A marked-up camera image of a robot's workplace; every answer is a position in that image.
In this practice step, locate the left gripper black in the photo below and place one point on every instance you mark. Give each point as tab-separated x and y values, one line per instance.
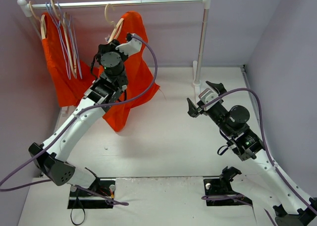
109	45

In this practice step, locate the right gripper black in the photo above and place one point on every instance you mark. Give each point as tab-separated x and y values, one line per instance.
205	104

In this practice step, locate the beige wooden hanger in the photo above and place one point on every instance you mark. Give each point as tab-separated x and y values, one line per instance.
63	18
114	27

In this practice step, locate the orange t shirt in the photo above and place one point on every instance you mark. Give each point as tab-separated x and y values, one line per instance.
138	73

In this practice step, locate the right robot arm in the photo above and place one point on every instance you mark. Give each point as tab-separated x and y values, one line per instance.
283	201

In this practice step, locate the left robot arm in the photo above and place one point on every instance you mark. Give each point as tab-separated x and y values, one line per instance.
51	156

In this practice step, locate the hanging orange shirt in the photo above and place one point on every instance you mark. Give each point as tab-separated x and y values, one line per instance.
69	91

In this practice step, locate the beige hanger under shirt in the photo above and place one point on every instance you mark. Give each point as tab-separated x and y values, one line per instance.
41	20

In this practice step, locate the white metal clothes rack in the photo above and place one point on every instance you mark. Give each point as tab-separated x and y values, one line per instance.
28	10

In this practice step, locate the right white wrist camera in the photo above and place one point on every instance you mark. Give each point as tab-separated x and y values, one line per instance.
207	96

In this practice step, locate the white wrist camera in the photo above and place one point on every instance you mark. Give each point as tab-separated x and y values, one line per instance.
132	46
207	96

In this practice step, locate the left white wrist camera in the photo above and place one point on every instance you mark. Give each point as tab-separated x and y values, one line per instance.
132	46

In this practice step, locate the lilac wire hanger right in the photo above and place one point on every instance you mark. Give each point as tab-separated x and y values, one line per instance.
79	71

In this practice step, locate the lilac wire hanger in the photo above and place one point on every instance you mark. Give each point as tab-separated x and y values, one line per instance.
58	25
79	71

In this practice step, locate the lilac wire hanger left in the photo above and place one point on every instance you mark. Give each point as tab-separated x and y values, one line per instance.
58	25

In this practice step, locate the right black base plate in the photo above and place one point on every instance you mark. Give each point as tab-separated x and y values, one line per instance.
217	195

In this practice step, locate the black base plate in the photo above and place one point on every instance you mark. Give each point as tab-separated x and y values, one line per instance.
79	199
217	195

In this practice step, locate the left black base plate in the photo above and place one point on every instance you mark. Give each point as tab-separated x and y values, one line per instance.
79	199

